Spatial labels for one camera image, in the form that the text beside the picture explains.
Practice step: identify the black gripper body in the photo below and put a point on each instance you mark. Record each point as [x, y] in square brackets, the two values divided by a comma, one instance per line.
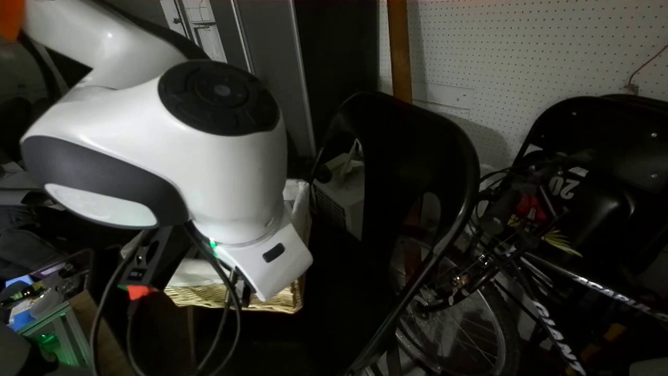
[148, 258]

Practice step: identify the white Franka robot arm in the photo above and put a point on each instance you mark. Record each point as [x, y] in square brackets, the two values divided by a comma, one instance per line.
[188, 152]

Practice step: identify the black plastic chair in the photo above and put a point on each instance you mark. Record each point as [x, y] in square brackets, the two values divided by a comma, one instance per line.
[389, 180]

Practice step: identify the grey metal beam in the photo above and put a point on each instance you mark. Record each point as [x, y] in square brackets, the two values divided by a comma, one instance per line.
[267, 64]

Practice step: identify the brown wooden plank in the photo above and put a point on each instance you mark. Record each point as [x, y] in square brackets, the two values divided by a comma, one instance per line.
[400, 48]

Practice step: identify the black bicycle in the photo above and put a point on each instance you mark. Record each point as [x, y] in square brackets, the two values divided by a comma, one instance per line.
[549, 279]

